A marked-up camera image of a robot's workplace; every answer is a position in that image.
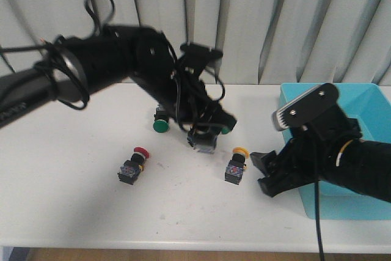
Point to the light blue plastic box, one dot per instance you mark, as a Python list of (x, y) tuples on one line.
[(367, 104)]

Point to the yellow mushroom push button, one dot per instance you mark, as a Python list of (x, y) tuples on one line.
[(202, 142)]

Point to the yellow push button near box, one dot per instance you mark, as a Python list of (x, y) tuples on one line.
[(236, 166)]

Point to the green push button left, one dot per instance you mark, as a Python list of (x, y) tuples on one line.
[(161, 120)]

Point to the red mushroom push button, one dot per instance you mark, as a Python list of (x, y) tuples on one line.
[(131, 168)]

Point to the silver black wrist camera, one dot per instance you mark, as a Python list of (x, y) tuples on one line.
[(305, 107)]

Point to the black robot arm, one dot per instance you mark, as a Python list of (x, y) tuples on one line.
[(361, 166), (74, 69)]

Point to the green push button switch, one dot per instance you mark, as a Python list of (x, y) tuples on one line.
[(225, 130)]

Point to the white pleated curtain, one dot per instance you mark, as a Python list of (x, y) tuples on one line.
[(263, 41)]

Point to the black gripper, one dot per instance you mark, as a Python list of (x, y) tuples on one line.
[(195, 110), (316, 134)]

